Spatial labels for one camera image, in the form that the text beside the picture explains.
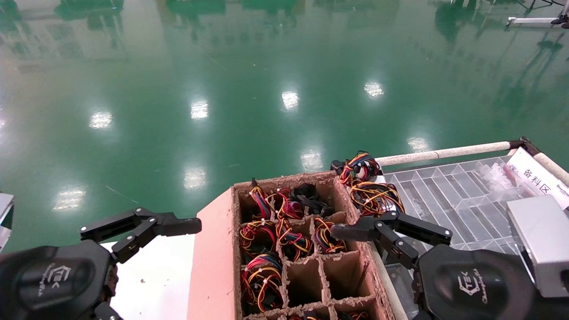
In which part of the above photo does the power supply with black connectors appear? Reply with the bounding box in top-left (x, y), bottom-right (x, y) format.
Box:
top-left (291, 183), bottom-right (336, 217)

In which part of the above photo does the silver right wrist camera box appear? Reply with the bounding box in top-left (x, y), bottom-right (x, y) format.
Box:
top-left (507, 195), bottom-right (569, 298)

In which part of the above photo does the white sign with Chinese print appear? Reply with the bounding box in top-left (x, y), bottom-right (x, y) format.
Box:
top-left (506, 147), bottom-right (569, 210)

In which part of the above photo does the clear plastic bag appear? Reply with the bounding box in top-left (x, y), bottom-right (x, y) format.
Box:
top-left (478, 162), bottom-right (532, 200)

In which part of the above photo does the brown cardboard divider box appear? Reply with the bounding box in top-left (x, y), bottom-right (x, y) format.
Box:
top-left (187, 171), bottom-right (398, 320)

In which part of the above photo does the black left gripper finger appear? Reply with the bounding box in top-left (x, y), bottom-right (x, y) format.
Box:
top-left (80, 208), bottom-right (202, 264)
top-left (92, 302), bottom-right (123, 320)

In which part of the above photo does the white rack tube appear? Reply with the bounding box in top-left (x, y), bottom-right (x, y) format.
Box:
top-left (376, 141), bottom-right (512, 167)
top-left (533, 152), bottom-right (569, 187)
top-left (370, 247), bottom-right (409, 320)

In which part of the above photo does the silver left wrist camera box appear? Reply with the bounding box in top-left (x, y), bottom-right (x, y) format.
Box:
top-left (0, 193), bottom-right (15, 252)

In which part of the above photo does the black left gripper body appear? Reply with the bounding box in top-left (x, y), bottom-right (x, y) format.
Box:
top-left (0, 240), bottom-right (118, 320)

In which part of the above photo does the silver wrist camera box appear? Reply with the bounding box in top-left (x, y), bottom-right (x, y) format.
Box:
top-left (0, 193), bottom-right (15, 252)
top-left (507, 195), bottom-right (569, 298)

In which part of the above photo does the wire bundle at tray back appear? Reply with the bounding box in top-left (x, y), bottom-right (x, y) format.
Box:
top-left (340, 151), bottom-right (383, 186)

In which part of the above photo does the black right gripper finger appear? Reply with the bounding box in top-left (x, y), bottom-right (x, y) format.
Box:
top-left (330, 211), bottom-right (453, 269)

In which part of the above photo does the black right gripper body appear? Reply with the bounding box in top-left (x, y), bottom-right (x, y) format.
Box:
top-left (413, 244), bottom-right (536, 320)

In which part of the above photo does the white stand base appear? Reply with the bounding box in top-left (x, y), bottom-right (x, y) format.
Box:
top-left (507, 13), bottom-right (569, 30)

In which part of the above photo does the clear plastic compartment tray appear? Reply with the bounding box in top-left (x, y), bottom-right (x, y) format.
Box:
top-left (383, 156), bottom-right (541, 320)

